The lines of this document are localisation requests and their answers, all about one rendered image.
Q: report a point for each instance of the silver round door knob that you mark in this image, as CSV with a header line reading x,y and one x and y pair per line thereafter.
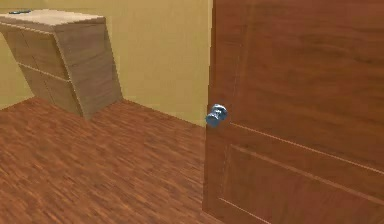
x,y
216,115

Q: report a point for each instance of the brown wooden room door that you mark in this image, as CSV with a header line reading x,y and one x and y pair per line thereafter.
x,y
300,100

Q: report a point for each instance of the light wooden chest of drawers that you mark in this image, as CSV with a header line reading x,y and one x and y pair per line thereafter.
x,y
70,63

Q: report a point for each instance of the small dark flat object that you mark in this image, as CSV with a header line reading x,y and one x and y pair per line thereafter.
x,y
19,12

